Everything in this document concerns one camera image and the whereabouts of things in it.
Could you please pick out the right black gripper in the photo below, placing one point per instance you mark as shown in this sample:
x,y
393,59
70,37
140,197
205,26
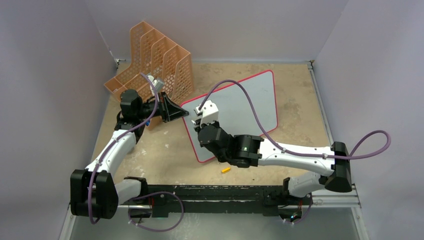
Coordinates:
x,y
216,125

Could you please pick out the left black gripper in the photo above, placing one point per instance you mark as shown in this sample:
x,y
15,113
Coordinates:
x,y
171,111

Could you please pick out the pink framed whiteboard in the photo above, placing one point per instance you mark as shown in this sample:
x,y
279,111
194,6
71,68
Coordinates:
x,y
235,115

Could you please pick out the yellow marker cap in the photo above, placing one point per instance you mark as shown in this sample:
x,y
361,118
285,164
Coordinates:
x,y
225,170

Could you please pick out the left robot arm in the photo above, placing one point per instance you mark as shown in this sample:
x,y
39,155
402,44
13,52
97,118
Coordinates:
x,y
93,192

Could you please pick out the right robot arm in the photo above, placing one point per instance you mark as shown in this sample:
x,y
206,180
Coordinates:
x,y
326,167

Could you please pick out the orange plastic file organizer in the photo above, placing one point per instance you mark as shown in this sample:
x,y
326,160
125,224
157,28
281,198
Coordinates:
x,y
153,53

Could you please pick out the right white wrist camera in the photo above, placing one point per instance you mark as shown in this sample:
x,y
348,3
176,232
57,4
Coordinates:
x,y
207,114

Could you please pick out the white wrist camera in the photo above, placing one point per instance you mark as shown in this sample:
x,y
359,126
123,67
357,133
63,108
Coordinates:
x,y
207,114
157,83

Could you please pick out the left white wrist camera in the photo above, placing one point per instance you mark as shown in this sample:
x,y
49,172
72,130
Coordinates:
x,y
157,83

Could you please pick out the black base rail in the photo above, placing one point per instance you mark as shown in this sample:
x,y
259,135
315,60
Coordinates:
x,y
267,200

